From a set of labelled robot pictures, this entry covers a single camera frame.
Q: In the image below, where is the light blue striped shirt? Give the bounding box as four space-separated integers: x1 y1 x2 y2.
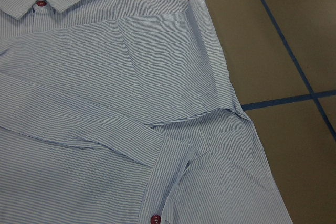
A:
1 0 291 223

